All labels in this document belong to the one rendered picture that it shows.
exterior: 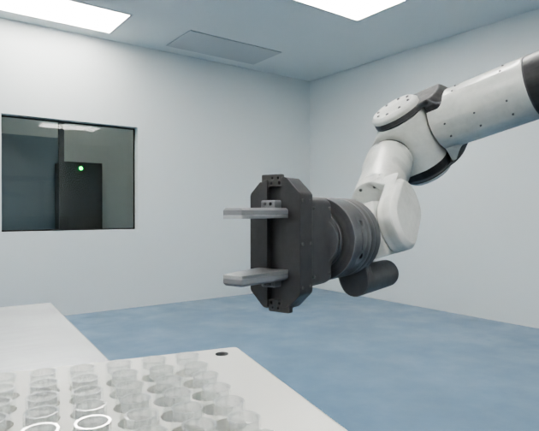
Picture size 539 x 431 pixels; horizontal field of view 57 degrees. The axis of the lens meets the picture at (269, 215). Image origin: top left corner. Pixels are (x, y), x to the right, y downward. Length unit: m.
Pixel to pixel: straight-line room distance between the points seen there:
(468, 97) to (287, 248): 0.43
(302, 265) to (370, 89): 6.02
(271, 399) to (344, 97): 6.53
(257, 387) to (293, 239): 0.21
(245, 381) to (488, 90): 0.60
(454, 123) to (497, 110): 0.06
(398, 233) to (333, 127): 6.24
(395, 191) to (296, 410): 0.42
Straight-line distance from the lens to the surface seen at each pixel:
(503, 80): 0.77
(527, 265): 5.19
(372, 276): 0.58
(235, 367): 0.29
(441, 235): 5.63
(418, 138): 0.80
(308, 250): 0.45
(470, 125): 0.79
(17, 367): 0.59
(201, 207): 6.06
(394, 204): 0.59
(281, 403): 0.24
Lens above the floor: 1.06
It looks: level
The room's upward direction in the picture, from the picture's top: straight up
